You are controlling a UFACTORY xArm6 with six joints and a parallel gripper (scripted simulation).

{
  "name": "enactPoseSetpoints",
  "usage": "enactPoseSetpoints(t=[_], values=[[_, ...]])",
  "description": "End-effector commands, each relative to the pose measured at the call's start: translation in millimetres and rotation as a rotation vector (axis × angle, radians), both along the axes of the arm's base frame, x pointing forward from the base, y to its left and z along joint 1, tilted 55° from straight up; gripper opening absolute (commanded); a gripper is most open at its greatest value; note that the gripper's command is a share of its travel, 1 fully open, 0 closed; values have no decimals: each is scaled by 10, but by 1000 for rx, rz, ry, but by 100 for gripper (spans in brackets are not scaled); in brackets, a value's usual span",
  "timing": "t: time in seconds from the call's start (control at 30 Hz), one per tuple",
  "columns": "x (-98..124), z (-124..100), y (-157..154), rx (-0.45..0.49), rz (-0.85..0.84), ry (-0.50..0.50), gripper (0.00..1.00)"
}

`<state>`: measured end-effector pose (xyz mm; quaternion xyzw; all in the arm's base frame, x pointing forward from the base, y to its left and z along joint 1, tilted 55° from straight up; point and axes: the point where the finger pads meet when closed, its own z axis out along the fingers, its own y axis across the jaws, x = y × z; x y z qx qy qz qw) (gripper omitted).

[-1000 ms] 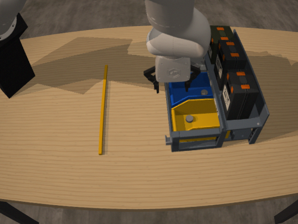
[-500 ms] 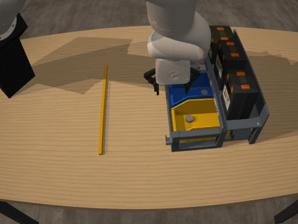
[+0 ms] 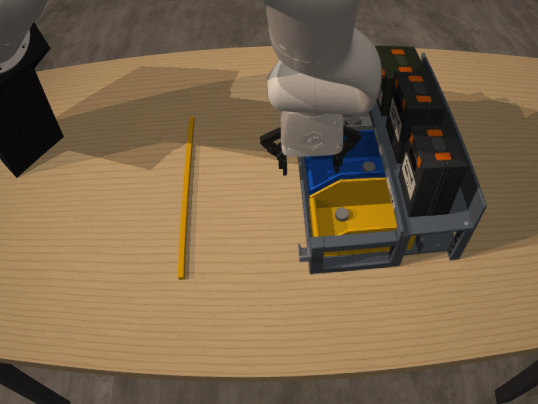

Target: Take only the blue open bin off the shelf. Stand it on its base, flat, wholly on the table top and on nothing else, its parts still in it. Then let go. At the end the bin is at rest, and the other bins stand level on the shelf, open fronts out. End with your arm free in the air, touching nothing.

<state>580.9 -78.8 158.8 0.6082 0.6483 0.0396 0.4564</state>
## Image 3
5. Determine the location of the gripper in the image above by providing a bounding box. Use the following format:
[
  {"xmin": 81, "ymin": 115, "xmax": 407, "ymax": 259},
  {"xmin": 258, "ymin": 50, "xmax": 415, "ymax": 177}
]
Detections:
[{"xmin": 260, "ymin": 111, "xmax": 362, "ymax": 176}]

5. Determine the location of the blue bin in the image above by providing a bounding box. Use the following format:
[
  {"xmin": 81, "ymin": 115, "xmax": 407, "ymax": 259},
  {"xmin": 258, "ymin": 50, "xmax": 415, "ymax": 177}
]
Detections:
[{"xmin": 305, "ymin": 130, "xmax": 386, "ymax": 198}]

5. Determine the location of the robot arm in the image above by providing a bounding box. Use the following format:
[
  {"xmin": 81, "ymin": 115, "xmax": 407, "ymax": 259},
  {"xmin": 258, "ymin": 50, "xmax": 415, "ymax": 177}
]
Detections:
[{"xmin": 0, "ymin": 0, "xmax": 382, "ymax": 117}]

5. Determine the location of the dark grey disc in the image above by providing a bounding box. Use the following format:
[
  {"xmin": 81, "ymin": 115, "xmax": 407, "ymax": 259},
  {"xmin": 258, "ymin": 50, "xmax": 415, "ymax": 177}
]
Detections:
[
  {"xmin": 363, "ymin": 161, "xmax": 375, "ymax": 172},
  {"xmin": 335, "ymin": 207, "xmax": 349, "ymax": 222}
]

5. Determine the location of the yellow bar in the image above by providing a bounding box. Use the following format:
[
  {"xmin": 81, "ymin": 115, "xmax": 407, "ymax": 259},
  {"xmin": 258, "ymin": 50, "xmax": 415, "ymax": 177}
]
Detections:
[{"xmin": 178, "ymin": 117, "xmax": 195, "ymax": 280}]

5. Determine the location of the yellow open bin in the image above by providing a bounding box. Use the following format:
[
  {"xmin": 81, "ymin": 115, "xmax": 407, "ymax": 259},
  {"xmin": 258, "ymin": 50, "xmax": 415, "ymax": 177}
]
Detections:
[{"xmin": 309, "ymin": 178, "xmax": 397, "ymax": 257}]

